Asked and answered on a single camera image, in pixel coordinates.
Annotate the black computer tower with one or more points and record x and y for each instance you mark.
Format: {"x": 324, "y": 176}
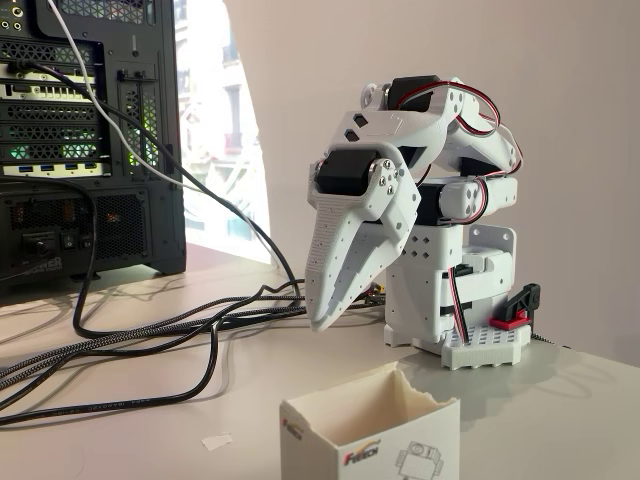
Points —
{"x": 50, "y": 125}

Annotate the white tape piece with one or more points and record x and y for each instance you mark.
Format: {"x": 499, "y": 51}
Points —
{"x": 217, "y": 441}

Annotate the white five-joint robot arm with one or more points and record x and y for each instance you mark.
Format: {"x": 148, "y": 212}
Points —
{"x": 492, "y": 145}

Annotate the black red table clamp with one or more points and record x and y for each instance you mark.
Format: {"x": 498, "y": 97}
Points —
{"x": 520, "y": 300}

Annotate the white Feetech cardboard box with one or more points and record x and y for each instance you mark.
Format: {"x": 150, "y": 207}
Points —
{"x": 320, "y": 450}

